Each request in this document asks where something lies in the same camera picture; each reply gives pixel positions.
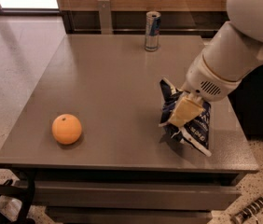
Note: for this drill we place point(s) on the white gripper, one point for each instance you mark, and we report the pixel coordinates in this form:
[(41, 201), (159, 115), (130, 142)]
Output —
[(206, 78)]

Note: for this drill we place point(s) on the blue chip bag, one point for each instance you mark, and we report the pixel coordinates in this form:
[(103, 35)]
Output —
[(194, 132)]

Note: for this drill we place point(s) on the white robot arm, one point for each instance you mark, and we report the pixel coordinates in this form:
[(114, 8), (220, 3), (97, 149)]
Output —
[(234, 52)]

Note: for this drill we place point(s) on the redbull can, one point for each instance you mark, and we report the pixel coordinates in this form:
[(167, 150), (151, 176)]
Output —
[(153, 19)]

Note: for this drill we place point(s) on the striped tube on floor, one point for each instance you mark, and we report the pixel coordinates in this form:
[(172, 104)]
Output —
[(249, 211)]

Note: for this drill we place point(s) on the orange fruit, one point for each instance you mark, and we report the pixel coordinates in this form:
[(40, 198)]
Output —
[(66, 129)]

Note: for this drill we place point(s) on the grey table drawer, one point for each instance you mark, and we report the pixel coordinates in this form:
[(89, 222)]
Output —
[(134, 196)]

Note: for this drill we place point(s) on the left metal bracket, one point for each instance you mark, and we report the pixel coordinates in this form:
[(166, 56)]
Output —
[(105, 17)]

